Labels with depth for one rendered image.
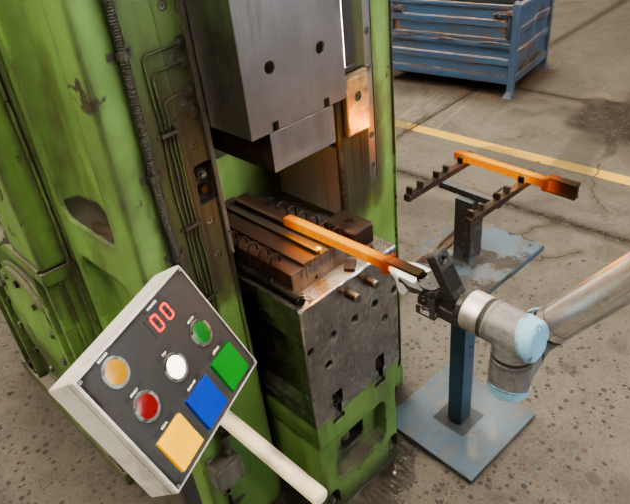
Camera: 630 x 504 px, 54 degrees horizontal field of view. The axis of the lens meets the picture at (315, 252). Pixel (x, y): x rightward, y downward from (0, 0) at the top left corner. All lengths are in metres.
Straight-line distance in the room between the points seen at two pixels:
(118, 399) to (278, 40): 0.77
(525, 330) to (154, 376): 0.71
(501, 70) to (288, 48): 3.97
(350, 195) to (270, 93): 0.60
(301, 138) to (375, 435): 1.18
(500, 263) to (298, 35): 0.96
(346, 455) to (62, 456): 1.13
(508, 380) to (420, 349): 1.42
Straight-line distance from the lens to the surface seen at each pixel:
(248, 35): 1.30
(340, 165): 1.81
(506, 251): 2.03
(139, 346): 1.19
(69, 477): 2.63
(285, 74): 1.38
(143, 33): 1.34
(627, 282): 1.31
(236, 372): 1.32
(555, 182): 1.85
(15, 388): 3.10
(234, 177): 1.99
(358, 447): 2.22
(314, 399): 1.79
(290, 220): 1.67
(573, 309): 1.38
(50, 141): 1.70
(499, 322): 1.31
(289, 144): 1.43
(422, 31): 5.46
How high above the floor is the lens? 1.91
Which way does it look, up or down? 34 degrees down
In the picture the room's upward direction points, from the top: 7 degrees counter-clockwise
